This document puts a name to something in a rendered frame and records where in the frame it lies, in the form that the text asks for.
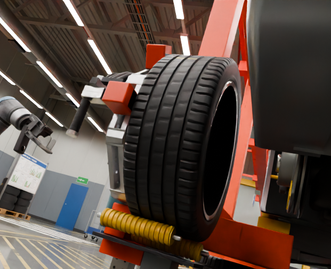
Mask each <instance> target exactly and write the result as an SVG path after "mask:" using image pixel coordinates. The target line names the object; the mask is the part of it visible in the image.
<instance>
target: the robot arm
mask: <svg viewBox="0 0 331 269"><path fill-rule="evenodd" d="M11 124H12V125H13V126H14V127H15V128H16V129H17V130H19V131H21V132H20V135H19V137H18V140H17V142H16V144H15V147H14V149H13V150H14V151H15V152H17V153H18V154H24V153H25V150H26V148H27V145H28V143H29V140H30V139H31V140H32V141H33V142H34V143H35V144H36V145H38V146H39V147H40V148H41V149H42V150H44V151H45V152H46V153H48V154H53V153H52V151H51V150H52V148H53V146H54V145H55V143H56V140H55V139H53V140H51V139H52V138H51V136H50V135H51V134H52V133H53V131H52V130H51V129H50V128H49V127H48V126H47V125H46V124H45V123H44V122H43V121H41V120H40V119H39V118H38V117H37V116H35V115H34V114H33V113H30V112H29V111H28V110H27V109H26V108H25V107H24V106H23V105H22V104H20V102H19V101H18V100H16V99H15V98H14V97H9V96H7V97H3V98H1V99H0V135H1V134H2V133H3V132H4V131H5V130H6V129H7V128H8V127H9V126H10V125H11Z"/></svg>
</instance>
